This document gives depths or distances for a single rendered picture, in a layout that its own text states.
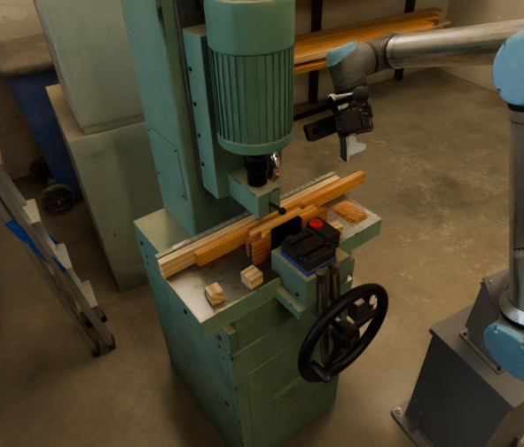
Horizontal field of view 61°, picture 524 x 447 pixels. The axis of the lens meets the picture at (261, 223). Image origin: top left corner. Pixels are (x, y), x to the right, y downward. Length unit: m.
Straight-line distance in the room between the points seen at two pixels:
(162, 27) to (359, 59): 0.53
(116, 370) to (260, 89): 1.53
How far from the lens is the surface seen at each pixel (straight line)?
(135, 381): 2.07
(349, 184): 1.38
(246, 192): 1.12
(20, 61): 2.69
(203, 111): 1.09
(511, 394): 1.46
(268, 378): 1.40
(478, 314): 1.43
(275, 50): 0.90
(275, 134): 0.97
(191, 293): 1.09
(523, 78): 0.86
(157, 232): 1.43
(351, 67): 1.28
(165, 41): 1.08
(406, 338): 2.18
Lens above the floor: 1.69
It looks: 39 degrees down
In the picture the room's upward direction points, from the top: 2 degrees counter-clockwise
